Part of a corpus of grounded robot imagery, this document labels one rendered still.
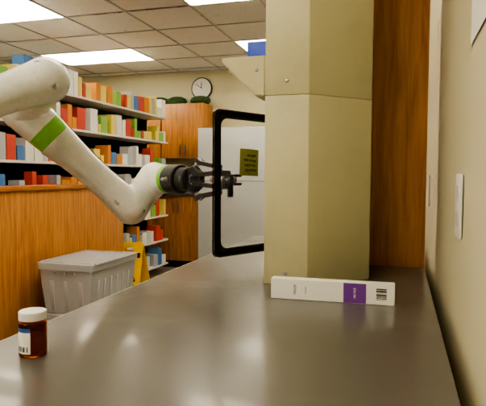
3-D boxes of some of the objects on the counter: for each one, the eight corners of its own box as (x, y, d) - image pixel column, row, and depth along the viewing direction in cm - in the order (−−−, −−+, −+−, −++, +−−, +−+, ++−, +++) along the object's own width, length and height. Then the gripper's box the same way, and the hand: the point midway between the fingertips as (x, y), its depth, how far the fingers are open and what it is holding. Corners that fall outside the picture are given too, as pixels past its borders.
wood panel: (423, 266, 160) (434, -214, 153) (424, 267, 157) (435, -221, 150) (267, 258, 174) (270, -181, 167) (265, 259, 171) (267, -188, 164)
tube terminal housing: (371, 267, 157) (376, 4, 153) (364, 290, 126) (370, -40, 122) (288, 263, 164) (291, 11, 160) (263, 283, 133) (265, -28, 129)
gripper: (172, 203, 162) (227, 206, 145) (172, 155, 161) (227, 153, 145) (191, 202, 167) (246, 205, 151) (191, 155, 166) (246, 154, 150)
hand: (228, 180), depth 150 cm, fingers closed, pressing on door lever
